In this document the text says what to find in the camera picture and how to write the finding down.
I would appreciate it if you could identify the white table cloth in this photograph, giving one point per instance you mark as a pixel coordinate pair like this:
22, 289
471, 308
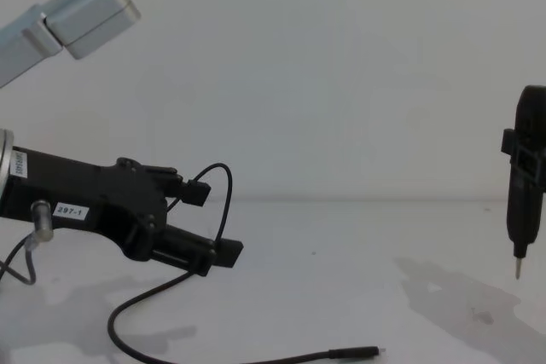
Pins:
298, 296

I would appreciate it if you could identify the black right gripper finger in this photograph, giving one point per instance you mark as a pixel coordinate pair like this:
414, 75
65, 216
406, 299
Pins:
529, 163

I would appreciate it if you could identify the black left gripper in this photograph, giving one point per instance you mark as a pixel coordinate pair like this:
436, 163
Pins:
106, 193

